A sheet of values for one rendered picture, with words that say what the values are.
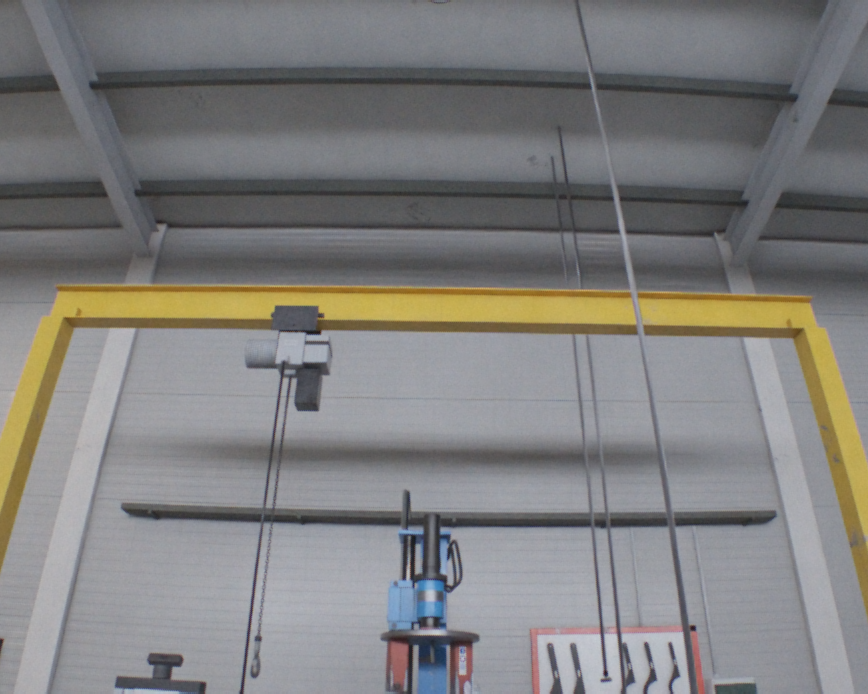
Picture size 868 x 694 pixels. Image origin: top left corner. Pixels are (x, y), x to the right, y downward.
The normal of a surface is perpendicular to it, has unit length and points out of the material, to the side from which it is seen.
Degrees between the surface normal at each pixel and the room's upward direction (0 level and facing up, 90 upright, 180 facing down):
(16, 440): 90
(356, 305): 90
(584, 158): 174
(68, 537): 90
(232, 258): 90
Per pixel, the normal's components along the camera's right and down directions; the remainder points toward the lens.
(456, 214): -0.01, 0.81
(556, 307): 0.01, -0.50
